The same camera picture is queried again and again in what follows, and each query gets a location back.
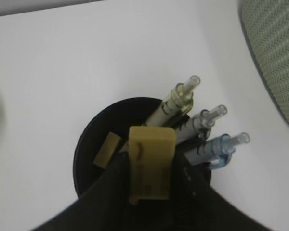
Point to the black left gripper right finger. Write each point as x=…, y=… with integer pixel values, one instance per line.
x=198, y=207

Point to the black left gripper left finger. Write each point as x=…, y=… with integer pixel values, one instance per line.
x=102, y=207

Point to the blue grip mechanical pencil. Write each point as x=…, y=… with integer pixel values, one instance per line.
x=217, y=152

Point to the yellow eraser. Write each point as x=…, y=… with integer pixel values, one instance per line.
x=107, y=149
x=151, y=153

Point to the grey grip mechanical pencil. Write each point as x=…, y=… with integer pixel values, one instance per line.
x=199, y=125

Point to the beige grip mechanical pencil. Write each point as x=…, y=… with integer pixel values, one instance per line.
x=177, y=104

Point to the black mesh pen holder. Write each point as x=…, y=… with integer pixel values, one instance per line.
x=116, y=118

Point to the pale green woven basket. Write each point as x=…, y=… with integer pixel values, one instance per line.
x=266, y=27

